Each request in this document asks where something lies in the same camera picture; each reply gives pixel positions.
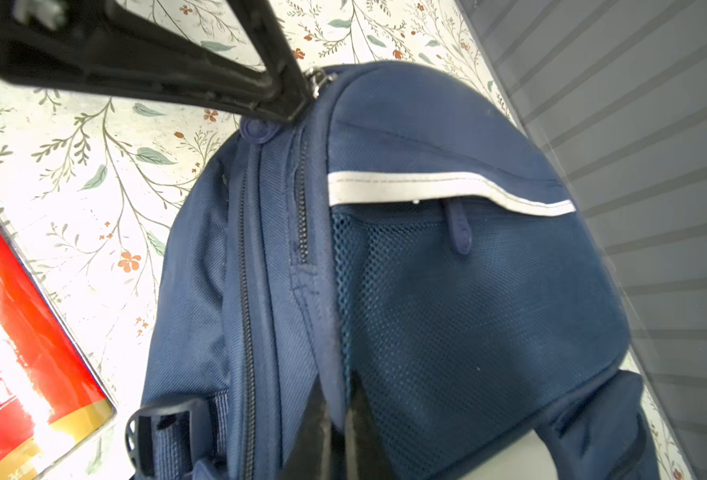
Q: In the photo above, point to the navy blue student backpack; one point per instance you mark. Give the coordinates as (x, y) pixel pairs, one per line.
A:
(404, 230)

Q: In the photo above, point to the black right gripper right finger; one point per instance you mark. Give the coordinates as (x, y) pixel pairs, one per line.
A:
(365, 456)

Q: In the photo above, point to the red snack packet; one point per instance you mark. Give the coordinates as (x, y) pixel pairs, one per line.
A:
(50, 401)

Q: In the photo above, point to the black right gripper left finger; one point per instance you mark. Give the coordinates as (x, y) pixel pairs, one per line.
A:
(311, 455)

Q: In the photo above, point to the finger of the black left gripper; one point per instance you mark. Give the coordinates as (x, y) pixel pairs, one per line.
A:
(100, 47)
(275, 54)

